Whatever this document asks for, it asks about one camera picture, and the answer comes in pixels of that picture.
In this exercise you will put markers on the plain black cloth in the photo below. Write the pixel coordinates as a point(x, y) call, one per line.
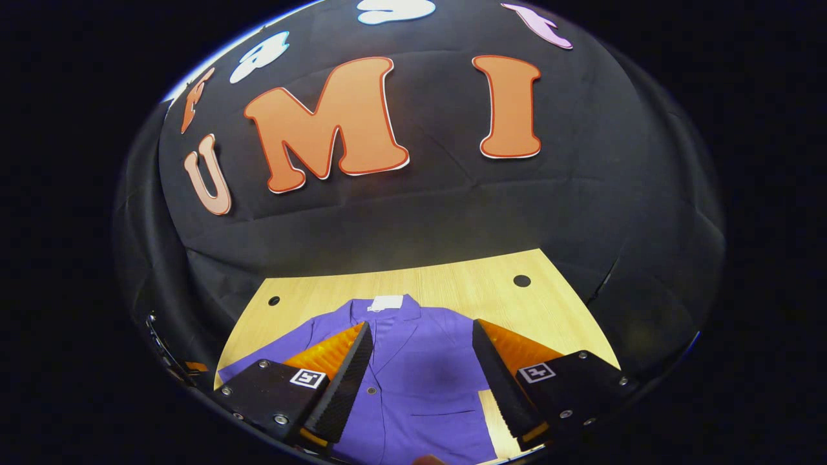
point(145, 245)
point(678, 226)

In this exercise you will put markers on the black backdrop cloth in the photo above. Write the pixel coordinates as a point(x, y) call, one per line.
point(439, 213)

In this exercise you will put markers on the purple button-up shirt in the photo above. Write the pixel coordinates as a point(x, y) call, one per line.
point(420, 374)

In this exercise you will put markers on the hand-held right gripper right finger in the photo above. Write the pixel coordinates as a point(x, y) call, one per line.
point(501, 381)

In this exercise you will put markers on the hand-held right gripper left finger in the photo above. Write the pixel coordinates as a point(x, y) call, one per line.
point(345, 381)

